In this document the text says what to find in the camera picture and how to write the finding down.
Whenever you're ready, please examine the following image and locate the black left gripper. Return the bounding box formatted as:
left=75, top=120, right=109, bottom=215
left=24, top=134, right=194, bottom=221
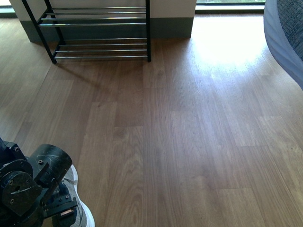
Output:
left=0, top=140, right=78, bottom=227

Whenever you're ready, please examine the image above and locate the black metal shoe rack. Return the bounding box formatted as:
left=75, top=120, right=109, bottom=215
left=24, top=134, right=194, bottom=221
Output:
left=22, top=0, right=152, bottom=64

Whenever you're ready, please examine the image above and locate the grey knit sneaker white sole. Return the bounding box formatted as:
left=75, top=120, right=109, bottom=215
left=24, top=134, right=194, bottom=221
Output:
left=263, top=0, right=303, bottom=88

